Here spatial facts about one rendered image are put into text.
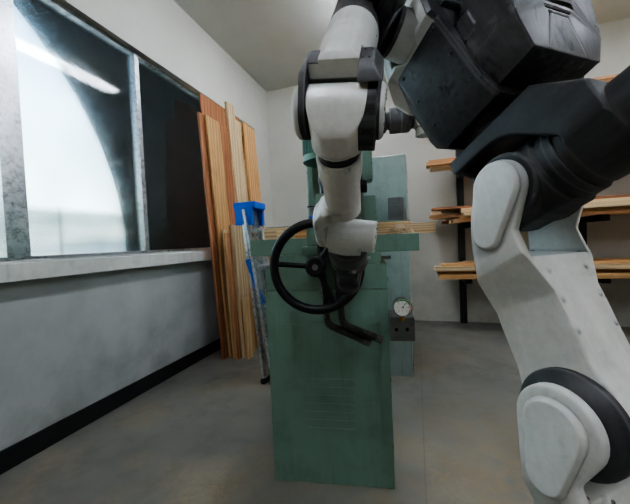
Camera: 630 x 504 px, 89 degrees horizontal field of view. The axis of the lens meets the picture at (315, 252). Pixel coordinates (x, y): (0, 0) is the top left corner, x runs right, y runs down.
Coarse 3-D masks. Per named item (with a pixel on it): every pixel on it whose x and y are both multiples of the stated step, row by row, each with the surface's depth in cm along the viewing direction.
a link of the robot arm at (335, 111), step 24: (312, 96) 44; (336, 96) 43; (360, 96) 43; (312, 120) 44; (336, 120) 44; (360, 120) 43; (312, 144) 48; (336, 144) 45; (360, 144) 46; (336, 168) 48; (360, 168) 50; (336, 192) 52; (360, 192) 56
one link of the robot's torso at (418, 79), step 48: (432, 0) 56; (480, 0) 49; (528, 0) 46; (576, 0) 51; (384, 48) 63; (432, 48) 56; (480, 48) 50; (528, 48) 45; (576, 48) 48; (432, 96) 58; (480, 96) 52
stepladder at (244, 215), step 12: (240, 204) 204; (252, 204) 202; (264, 204) 215; (240, 216) 203; (252, 216) 202; (252, 228) 203; (264, 228) 216; (252, 264) 200; (264, 264) 211; (252, 276) 202; (264, 276) 219; (252, 288) 202; (264, 288) 218; (252, 300) 203; (264, 300) 204; (264, 312) 201; (264, 324) 199; (264, 336) 199; (264, 360) 203; (264, 372) 202; (264, 384) 200
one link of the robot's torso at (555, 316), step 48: (480, 192) 52; (480, 240) 53; (576, 240) 54; (528, 288) 49; (576, 288) 47; (528, 336) 50; (576, 336) 44; (624, 336) 46; (528, 384) 48; (576, 384) 42; (624, 384) 41; (624, 432) 38
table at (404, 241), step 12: (252, 240) 117; (264, 240) 116; (276, 240) 115; (288, 240) 115; (300, 240) 114; (384, 240) 109; (396, 240) 109; (408, 240) 108; (252, 252) 117; (264, 252) 116; (288, 252) 115; (300, 252) 114; (312, 252) 104
